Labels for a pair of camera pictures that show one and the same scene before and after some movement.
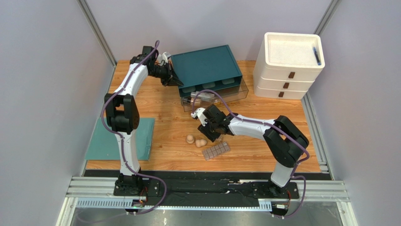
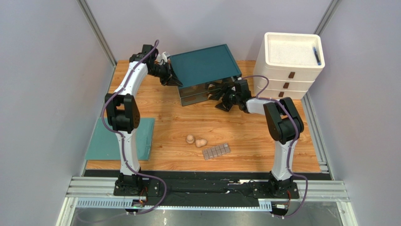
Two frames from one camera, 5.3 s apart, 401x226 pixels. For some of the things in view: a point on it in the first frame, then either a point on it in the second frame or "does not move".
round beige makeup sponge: [190, 140] does not move
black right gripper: [212, 129] → [230, 96]
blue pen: [318, 62] does not move
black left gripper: [171, 79] does not move
